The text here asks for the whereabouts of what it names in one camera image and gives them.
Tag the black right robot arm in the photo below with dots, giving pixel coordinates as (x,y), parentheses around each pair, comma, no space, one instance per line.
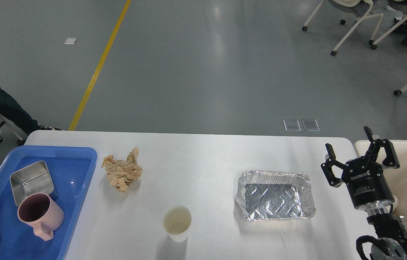
(391,240)

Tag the blue plastic tray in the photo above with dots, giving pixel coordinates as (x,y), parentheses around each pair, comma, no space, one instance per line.
(71,170)

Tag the floor outlet plate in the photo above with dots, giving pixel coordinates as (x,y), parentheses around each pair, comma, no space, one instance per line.
(310,125)
(292,125)

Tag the stainless steel tray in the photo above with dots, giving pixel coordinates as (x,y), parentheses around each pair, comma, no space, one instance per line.
(32,179)

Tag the person in dark jeans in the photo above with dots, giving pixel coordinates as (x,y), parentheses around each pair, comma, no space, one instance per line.
(10,109)

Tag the floor outlet plate left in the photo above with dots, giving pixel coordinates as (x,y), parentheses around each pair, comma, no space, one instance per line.
(292,125)

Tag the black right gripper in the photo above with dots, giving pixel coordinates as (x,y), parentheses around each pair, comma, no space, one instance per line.
(367,184)

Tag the white paper cup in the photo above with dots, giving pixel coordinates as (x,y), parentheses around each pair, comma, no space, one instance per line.
(176,222)

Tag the floor outlet plate right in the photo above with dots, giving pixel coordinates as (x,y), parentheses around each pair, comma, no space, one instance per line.
(310,125)

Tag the pink mug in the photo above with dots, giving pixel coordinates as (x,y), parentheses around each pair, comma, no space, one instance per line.
(42,213)

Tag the crumpled brown paper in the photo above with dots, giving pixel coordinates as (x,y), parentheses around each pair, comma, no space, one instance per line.
(122,173)

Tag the aluminium foil tray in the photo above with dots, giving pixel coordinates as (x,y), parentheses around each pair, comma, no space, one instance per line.
(269,195)

